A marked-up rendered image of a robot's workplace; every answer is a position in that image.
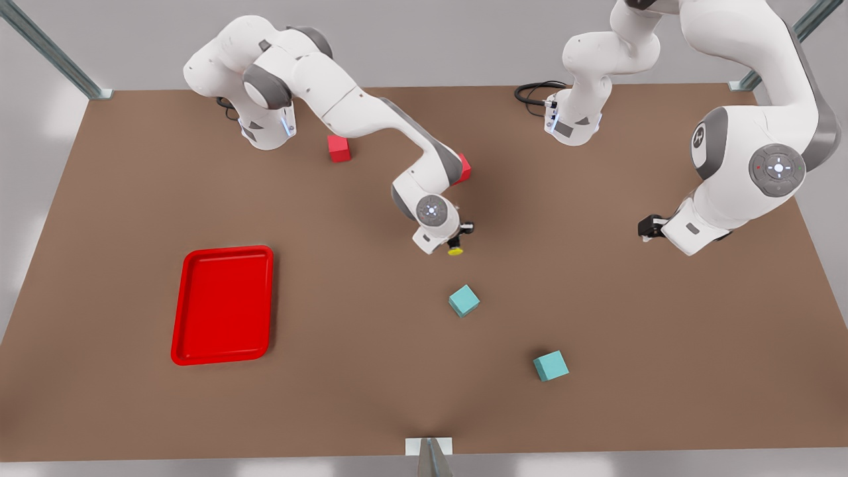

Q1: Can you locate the teal cube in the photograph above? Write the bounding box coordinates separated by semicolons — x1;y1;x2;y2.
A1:
533;350;570;382
449;285;480;318

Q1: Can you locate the red plastic tray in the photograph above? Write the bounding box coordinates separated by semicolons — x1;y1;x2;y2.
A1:
171;245;274;366

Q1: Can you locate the silver frame post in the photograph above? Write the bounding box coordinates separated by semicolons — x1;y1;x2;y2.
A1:
405;437;454;477
729;0;843;92
0;0;113;101

